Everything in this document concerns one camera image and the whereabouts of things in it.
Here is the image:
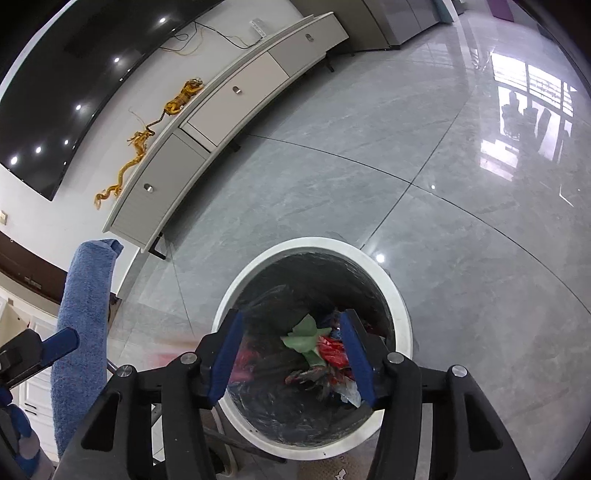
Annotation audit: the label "black cable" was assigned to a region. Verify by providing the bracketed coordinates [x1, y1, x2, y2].
[161, 21, 259, 57]

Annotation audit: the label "blue fluffy blanket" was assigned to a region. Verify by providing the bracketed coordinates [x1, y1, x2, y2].
[50, 239, 125, 460]

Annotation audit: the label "short golden coiled figurine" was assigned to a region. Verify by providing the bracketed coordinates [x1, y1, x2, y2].
[164, 79, 205, 117]

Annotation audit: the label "black bin liner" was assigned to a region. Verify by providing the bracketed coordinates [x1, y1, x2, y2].
[228, 253, 395, 437]

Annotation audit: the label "long golden dragon figurine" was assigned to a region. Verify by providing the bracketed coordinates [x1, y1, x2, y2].
[95, 108, 167, 210]

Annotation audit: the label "white printed plastic bag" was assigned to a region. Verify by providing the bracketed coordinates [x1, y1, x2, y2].
[330, 378, 363, 409]

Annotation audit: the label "white grey television cabinet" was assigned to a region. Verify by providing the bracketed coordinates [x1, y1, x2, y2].
[102, 11, 349, 259]

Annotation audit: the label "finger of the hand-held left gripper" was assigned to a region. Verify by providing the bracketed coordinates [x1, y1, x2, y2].
[41, 327, 80, 365]

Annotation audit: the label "tall grey cabinet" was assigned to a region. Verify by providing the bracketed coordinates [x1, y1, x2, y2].
[295, 0, 462, 51]

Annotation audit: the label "green paper wrapper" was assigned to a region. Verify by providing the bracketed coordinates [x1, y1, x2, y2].
[281, 314, 331, 365]

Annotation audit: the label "red snack wrapper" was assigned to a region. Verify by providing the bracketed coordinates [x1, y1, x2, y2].
[318, 335, 354, 370]

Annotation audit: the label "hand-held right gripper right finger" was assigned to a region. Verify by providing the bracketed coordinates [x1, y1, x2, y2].
[339, 309, 532, 480]

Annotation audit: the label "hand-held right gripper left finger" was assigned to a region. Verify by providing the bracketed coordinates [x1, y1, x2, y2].
[51, 310, 245, 480]

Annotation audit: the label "white base cabinets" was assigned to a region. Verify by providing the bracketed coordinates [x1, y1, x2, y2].
[0, 286, 61, 444]

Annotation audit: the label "dark brown door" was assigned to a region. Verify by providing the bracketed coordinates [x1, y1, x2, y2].
[0, 231, 68, 291]

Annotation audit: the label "white round bin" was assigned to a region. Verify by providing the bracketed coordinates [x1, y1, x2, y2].
[211, 237, 413, 452]

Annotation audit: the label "black wall television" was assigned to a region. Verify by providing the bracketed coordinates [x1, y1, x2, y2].
[0, 0, 227, 201]

